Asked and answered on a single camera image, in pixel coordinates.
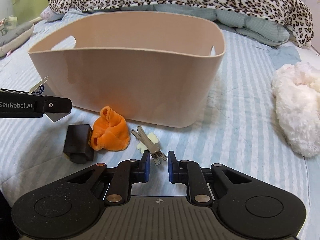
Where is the black small box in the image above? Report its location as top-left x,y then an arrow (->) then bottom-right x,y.
63,124 -> 94,164

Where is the grey white plush cushion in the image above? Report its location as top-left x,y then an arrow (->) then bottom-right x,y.
1,22 -> 35,57

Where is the green white folded cloth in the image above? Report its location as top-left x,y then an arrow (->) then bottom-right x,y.
0,16 -> 17,36

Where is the blue striped bed sheet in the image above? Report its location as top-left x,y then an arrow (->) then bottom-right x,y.
1,27 -> 319,239

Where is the orange fabric pouch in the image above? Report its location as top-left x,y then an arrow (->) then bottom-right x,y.
91,106 -> 130,151

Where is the pink pillow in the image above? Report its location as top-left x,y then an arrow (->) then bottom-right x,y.
40,7 -> 64,22

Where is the metal hair clip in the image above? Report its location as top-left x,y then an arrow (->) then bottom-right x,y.
131,126 -> 168,166

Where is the white flower hair clip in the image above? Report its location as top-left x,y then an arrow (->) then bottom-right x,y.
136,133 -> 160,154

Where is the white fluffy plush toy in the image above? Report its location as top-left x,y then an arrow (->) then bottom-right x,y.
271,62 -> 319,158

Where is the beige plastic storage basket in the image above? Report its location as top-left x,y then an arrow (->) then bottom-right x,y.
28,11 -> 226,128

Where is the light green quilt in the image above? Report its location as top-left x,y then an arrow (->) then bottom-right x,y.
62,3 -> 292,47

